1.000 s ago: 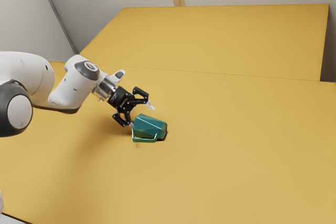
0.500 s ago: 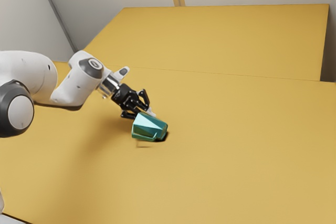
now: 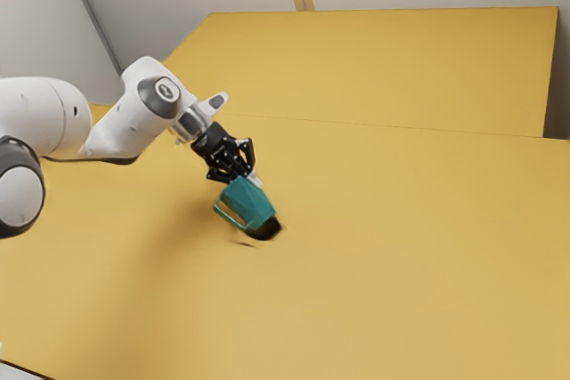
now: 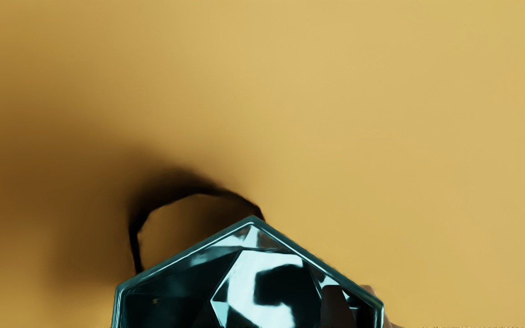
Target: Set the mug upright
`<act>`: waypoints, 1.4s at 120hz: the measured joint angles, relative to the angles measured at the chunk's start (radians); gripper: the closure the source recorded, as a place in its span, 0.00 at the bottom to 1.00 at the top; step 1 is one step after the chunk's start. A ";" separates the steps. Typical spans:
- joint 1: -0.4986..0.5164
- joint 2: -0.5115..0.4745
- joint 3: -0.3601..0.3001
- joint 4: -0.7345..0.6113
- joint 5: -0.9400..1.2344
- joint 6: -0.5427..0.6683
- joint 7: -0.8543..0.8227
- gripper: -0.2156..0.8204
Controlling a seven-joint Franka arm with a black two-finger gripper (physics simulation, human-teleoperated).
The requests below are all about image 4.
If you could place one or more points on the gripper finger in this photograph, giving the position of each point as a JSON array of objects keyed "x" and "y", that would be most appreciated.
[{"x": 371, "y": 291}]

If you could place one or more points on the teal faceted mug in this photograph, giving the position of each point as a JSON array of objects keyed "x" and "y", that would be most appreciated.
[{"x": 244, "y": 282}]

